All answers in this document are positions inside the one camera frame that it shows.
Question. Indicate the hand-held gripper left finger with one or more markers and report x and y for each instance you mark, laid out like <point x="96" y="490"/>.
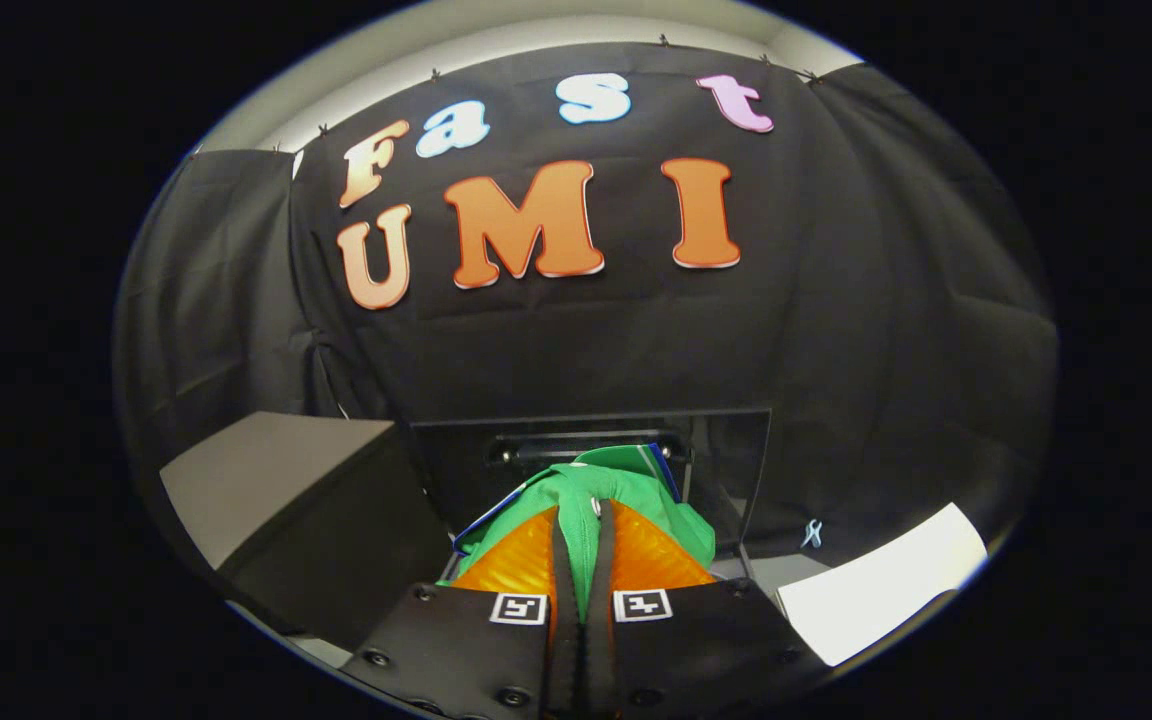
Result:
<point x="566" y="670"/>

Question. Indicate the light blue clip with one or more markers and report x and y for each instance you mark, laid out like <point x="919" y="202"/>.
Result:
<point x="812" y="534"/>

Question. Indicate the grey side table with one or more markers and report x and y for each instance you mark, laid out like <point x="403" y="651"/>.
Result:
<point x="266" y="480"/>

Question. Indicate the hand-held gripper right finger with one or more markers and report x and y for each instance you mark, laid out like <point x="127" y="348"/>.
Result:
<point x="604" y="670"/>

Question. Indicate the white flat board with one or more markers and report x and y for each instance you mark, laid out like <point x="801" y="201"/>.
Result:
<point x="886" y="590"/>

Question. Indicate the green polo shirt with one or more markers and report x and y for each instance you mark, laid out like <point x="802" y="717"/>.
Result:
<point x="596" y="480"/>

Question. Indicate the black backdrop cloth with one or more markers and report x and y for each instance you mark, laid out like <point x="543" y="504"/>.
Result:
<point x="586" y="350"/>

